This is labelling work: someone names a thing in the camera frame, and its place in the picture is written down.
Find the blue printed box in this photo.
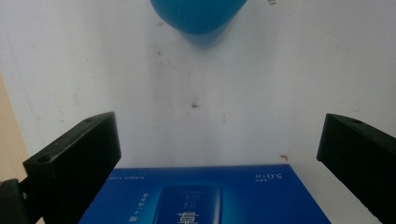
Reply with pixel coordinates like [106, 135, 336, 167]
[78, 163, 332, 224]

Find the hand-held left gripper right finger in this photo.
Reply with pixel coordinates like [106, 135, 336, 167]
[316, 113, 396, 224]

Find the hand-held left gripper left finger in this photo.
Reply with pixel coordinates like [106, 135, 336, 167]
[22, 111, 122, 224]

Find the blue plastic cup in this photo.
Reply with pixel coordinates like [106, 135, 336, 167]
[149, 0, 249, 35]

